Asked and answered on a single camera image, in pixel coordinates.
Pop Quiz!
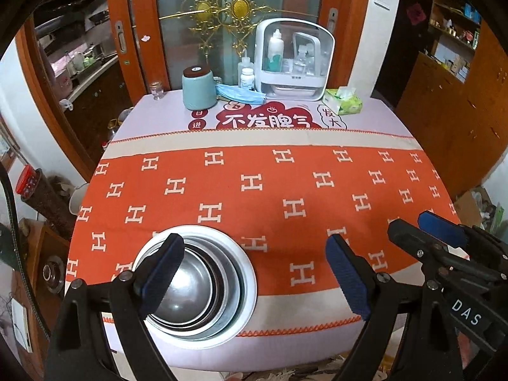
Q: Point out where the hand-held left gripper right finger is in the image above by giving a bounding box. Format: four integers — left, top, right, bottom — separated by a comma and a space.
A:
325, 233, 465, 381

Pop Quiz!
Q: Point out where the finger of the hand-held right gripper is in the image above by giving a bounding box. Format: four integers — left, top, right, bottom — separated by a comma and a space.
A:
388, 218, 471, 284
418, 211, 470, 249

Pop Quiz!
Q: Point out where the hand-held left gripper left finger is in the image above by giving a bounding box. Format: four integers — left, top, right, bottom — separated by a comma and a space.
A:
47, 233, 185, 381

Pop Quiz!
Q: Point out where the small steel bowl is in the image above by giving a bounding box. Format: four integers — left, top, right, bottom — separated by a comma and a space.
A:
153, 248, 213, 320

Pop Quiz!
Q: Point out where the pink steel-lined bowl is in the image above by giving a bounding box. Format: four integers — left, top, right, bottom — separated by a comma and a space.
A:
149, 242, 224, 324

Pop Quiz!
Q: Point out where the large steel bowl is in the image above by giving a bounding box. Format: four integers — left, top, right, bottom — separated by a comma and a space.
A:
145, 236, 236, 328

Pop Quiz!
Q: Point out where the blue floral deep plate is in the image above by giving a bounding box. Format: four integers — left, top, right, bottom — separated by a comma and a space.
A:
139, 232, 249, 336

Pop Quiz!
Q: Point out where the large white plate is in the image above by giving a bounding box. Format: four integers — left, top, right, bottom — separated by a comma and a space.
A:
132, 225, 257, 347

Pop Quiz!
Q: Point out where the cardboard box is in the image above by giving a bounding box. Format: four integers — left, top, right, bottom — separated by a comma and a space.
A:
454, 188, 497, 233

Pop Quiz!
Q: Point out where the wooden shelf cabinet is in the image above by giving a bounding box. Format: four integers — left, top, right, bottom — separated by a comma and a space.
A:
397, 0, 508, 199

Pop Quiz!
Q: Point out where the white bucket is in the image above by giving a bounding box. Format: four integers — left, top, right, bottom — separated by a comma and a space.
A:
69, 183, 90, 215

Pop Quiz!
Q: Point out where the orange patterned table runner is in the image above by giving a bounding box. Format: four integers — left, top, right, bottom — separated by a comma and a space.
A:
64, 133, 463, 336

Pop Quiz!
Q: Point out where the wooden side table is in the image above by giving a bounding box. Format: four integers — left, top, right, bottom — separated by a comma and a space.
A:
16, 222, 72, 346

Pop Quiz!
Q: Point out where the dark jar red lid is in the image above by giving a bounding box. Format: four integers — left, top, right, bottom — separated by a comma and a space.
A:
16, 164, 76, 227

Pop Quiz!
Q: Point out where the white flat device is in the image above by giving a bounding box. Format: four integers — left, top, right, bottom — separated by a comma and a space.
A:
11, 299, 33, 353

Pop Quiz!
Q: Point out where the green tissue pack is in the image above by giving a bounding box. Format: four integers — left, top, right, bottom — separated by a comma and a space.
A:
322, 86, 364, 115

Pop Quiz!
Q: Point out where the teal canister brown lid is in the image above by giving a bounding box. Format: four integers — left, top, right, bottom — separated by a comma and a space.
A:
182, 66, 218, 111

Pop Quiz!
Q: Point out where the blue face mask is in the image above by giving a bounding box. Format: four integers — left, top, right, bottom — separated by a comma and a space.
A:
215, 83, 266, 106

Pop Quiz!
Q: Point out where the wooden framed picture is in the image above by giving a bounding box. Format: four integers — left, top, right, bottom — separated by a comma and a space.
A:
0, 115, 18, 167

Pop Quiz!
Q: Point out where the orange framed glass door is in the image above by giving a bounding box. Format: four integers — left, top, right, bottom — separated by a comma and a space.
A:
104, 0, 374, 100

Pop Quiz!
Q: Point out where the clear squeeze bottle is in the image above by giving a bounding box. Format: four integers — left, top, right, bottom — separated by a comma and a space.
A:
237, 50, 251, 86

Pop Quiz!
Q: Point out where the white storage case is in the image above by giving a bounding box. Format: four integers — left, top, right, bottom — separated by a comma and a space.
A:
254, 19, 336, 102

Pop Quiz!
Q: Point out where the white bottle teal label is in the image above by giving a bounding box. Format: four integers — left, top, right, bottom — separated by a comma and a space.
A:
267, 30, 282, 72

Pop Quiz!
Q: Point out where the gold door ornament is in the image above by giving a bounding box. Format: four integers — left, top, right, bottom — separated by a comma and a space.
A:
159, 0, 278, 58

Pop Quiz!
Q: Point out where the range hood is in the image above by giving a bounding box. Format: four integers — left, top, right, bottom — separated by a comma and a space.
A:
34, 0, 104, 12

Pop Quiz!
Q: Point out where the black strap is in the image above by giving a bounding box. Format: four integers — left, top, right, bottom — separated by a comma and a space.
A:
0, 163, 50, 334

